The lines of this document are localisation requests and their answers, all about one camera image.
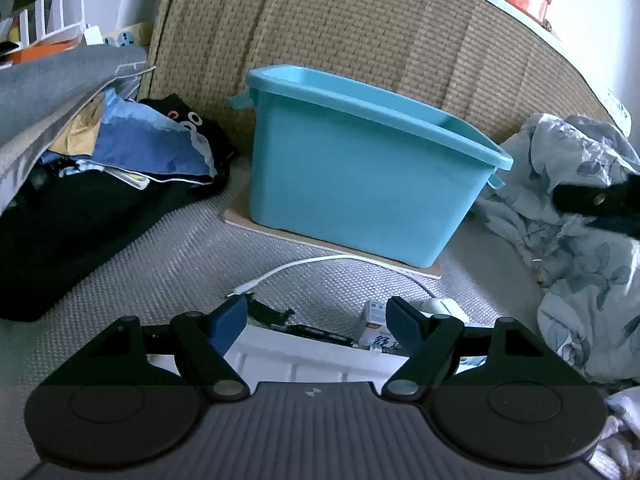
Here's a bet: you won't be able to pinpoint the white desktop file rack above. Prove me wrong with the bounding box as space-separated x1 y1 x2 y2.
17 0 103 49

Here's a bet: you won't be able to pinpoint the white charger plug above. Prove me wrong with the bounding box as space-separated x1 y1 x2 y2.
418 297 470 323

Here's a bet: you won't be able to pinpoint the small white medicine box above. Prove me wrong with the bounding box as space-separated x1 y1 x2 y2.
357 300 399 351

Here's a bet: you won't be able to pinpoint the black pen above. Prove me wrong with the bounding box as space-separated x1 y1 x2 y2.
270 324 354 348

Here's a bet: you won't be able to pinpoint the thin wooden board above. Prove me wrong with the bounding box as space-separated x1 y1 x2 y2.
222 184 442 280

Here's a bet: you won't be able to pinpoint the floral blue white blanket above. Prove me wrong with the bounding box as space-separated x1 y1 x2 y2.
476 114 639 479

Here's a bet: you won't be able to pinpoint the pile of folded clothes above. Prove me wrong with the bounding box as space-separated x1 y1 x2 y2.
1 89 232 322

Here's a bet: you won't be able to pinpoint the turquoise plastic storage bin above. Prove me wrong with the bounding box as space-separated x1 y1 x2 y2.
230 65 513 268

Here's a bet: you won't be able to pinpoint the grey folded trousers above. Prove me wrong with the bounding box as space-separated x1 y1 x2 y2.
1 44 151 209

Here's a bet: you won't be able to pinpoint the white USB cable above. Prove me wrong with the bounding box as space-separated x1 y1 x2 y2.
226 253 442 302

